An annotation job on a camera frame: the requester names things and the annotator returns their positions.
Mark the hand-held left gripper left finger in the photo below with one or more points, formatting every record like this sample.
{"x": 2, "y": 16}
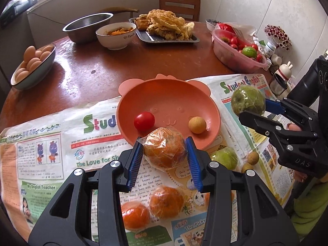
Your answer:
{"x": 135, "y": 164}

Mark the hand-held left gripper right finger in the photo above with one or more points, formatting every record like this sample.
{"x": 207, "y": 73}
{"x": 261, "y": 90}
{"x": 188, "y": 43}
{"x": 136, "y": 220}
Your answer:
{"x": 193, "y": 164}

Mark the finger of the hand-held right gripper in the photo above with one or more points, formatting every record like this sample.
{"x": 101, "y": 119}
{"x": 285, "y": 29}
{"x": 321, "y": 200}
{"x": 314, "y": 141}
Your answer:
{"x": 273, "y": 106}
{"x": 258, "y": 121}

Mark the large green apple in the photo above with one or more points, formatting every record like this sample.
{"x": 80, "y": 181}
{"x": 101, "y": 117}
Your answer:
{"x": 246, "y": 100}

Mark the plastic-wrapped orange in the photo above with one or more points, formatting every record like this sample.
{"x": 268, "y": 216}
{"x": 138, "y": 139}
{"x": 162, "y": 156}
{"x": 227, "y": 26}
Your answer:
{"x": 164, "y": 150}
{"x": 134, "y": 215}
{"x": 166, "y": 202}

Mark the small green apple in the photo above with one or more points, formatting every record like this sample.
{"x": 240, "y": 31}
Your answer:
{"x": 225, "y": 157}

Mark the brown longan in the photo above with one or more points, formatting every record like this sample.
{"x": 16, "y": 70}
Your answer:
{"x": 247, "y": 167}
{"x": 197, "y": 124}
{"x": 253, "y": 156}

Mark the orange bear-ear bowl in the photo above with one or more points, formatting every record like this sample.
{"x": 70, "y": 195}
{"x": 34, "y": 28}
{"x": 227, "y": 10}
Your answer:
{"x": 164, "y": 100}

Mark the person's right forearm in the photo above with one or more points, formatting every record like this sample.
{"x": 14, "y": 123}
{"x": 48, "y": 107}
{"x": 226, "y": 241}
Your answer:
{"x": 310, "y": 210}

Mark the person's right hand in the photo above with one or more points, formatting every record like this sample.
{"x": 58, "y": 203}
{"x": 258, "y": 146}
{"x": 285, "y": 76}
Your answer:
{"x": 300, "y": 176}

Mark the colourful printed newspaper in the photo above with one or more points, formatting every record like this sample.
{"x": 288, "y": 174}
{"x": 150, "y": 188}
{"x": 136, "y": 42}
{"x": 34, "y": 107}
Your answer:
{"x": 258, "y": 143}
{"x": 64, "y": 153}

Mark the white rabbit-shaped cup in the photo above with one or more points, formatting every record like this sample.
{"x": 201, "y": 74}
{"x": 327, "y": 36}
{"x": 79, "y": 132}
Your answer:
{"x": 285, "y": 71}

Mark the red cherry tomato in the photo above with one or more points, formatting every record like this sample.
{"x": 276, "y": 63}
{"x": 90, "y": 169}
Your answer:
{"x": 144, "y": 120}

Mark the white medicine bottle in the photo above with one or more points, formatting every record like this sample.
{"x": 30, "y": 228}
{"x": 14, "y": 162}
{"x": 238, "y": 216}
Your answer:
{"x": 270, "y": 49}

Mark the green round fruit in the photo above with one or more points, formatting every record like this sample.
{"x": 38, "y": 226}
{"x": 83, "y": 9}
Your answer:
{"x": 249, "y": 51}

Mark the pink plastic basin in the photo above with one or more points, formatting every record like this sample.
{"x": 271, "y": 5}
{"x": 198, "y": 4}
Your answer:
{"x": 230, "y": 56}

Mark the red and white bouquet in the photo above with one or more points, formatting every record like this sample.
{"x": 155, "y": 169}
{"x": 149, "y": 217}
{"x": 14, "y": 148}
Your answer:
{"x": 278, "y": 35}

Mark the pile of cherry tomatoes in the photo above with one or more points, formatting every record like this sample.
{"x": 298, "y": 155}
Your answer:
{"x": 234, "y": 41}

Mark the white plastic bag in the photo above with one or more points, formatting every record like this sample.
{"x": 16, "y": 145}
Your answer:
{"x": 244, "y": 29}

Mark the red packet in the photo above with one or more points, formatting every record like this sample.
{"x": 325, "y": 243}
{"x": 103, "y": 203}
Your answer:
{"x": 225, "y": 28}

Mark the small white bowl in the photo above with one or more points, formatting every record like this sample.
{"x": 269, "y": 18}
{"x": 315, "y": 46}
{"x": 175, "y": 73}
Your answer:
{"x": 211, "y": 23}

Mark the white ceramic bowl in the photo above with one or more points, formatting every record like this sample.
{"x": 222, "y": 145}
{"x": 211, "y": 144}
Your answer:
{"x": 115, "y": 41}

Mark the dark baking tray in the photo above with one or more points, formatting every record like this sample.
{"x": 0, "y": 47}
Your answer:
{"x": 151, "y": 38}

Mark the enamel egg bowl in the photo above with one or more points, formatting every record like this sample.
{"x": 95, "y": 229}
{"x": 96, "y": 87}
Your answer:
{"x": 38, "y": 76}

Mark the heap of fried food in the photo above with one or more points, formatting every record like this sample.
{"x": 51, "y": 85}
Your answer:
{"x": 166, "y": 24}

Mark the wooden chair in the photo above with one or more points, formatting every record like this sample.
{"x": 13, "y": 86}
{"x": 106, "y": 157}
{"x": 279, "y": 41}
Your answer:
{"x": 179, "y": 5}

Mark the stainless steel bowl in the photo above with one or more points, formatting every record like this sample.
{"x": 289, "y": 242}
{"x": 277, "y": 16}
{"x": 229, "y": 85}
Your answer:
{"x": 88, "y": 28}

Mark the pile of brown eggs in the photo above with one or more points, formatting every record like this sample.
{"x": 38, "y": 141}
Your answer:
{"x": 30, "y": 62}

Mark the black wall shelf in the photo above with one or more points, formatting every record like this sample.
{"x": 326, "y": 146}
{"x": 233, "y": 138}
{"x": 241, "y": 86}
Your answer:
{"x": 11, "y": 12}

